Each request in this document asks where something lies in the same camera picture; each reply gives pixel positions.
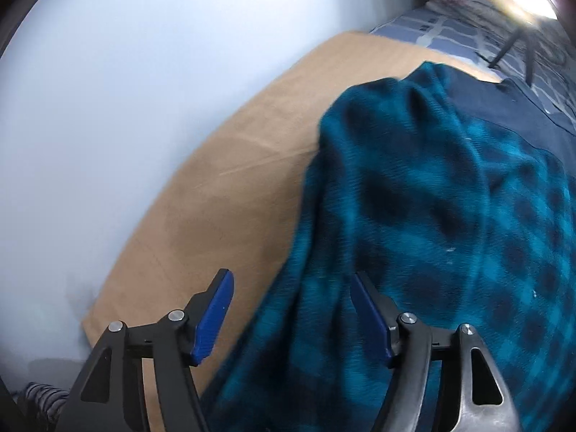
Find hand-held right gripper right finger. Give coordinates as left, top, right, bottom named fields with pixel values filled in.
left=350, top=271, right=523, bottom=432

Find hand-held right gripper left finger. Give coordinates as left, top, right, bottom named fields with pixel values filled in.
left=54, top=269, right=235, bottom=432

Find teal plaid fleece jacket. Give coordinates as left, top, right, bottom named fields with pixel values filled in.
left=198, top=60, right=576, bottom=432

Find tan bed sheet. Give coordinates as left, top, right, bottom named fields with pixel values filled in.
left=81, top=31, right=502, bottom=432

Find striped cloth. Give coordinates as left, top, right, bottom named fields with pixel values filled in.
left=18, top=382, right=70, bottom=432

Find blue checked bed sheet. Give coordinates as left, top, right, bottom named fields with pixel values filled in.
left=369, top=6, right=576, bottom=122

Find black tripod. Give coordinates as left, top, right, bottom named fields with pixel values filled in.
left=488, top=22, right=541, bottom=86

